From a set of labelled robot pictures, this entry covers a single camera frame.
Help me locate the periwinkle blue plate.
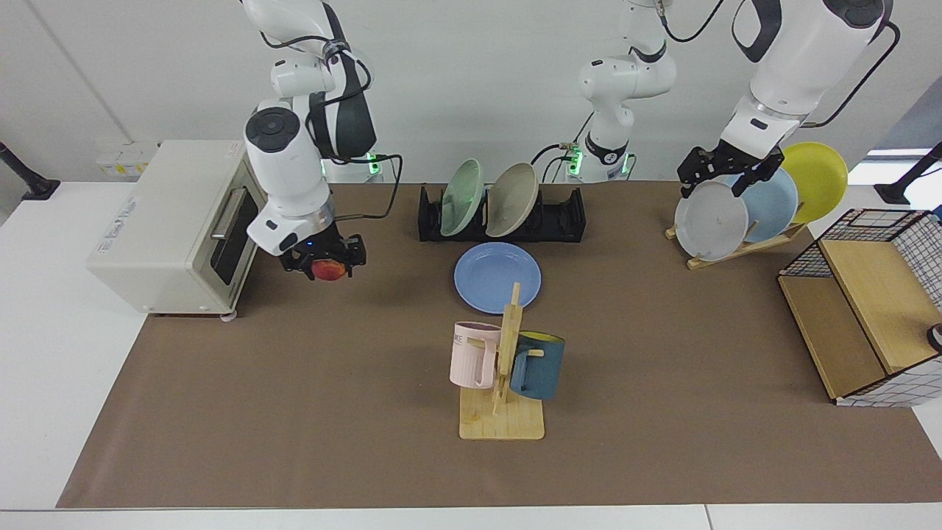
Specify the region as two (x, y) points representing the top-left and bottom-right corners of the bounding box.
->
(453, 242), (542, 315)

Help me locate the light blue plate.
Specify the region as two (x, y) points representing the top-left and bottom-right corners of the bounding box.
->
(725, 166), (799, 244)

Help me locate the grey plate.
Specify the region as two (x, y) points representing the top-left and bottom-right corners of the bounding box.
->
(674, 181), (749, 262)

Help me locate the wooden plate rack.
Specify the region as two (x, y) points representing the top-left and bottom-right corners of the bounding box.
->
(665, 221), (809, 270)

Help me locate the yellow plate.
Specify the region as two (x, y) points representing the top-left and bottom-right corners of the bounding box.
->
(773, 142), (849, 225)

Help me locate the black dish rack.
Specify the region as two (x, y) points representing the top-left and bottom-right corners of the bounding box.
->
(418, 184), (587, 244)

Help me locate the pale green plate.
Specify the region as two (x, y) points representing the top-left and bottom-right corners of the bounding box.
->
(440, 159), (485, 237)

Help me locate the beige plate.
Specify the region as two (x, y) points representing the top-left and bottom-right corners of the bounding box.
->
(486, 163), (539, 239)

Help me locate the brown table cloth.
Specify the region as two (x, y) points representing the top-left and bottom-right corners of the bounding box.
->
(57, 181), (942, 509)

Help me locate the pink mug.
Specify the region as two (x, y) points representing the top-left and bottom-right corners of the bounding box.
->
(450, 322), (503, 389)

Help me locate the pale toaster oven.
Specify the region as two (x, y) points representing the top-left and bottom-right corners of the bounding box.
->
(86, 140), (270, 320)

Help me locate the black clamp stand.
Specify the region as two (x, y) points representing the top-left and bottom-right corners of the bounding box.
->
(874, 142), (942, 205)
(0, 140), (61, 201)

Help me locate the white socket strip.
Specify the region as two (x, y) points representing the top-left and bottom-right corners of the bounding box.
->
(95, 141), (161, 178)

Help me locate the dark blue mug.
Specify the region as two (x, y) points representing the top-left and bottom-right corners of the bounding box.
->
(509, 331), (566, 401)

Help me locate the wooden cup stand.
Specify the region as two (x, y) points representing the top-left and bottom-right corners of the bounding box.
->
(459, 282), (545, 441)

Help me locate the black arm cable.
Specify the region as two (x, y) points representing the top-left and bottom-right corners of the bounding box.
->
(659, 0), (903, 130)
(258, 29), (404, 222)

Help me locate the black base cable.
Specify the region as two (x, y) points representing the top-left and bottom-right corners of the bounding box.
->
(530, 110), (598, 185)

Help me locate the wire basket with wooden floor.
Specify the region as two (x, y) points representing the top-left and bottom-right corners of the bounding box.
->
(778, 208), (942, 408)

